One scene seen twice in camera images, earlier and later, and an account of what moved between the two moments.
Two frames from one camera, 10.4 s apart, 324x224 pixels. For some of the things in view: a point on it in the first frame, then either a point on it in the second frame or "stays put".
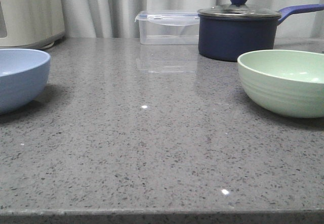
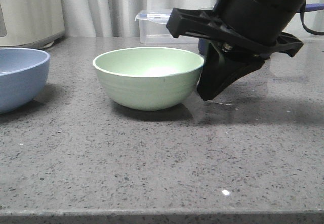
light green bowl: [288, 82] -> [149, 78]
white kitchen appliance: [32, 12] stays put
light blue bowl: [24, 76] stays put
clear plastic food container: [168, 27] stays put
